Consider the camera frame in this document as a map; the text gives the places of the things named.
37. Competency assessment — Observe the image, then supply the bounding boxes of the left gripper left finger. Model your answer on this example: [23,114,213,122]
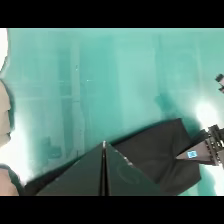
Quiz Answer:
[35,141,106,197]

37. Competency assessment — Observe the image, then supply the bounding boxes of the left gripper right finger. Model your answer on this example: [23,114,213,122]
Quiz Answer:
[104,141,165,197]

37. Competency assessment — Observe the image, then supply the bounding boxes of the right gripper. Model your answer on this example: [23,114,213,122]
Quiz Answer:
[175,123,224,168]

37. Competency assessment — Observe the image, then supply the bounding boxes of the black garment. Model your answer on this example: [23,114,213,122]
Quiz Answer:
[23,117,210,197]

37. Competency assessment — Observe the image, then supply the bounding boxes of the white garment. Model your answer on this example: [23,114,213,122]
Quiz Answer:
[0,28,10,74]

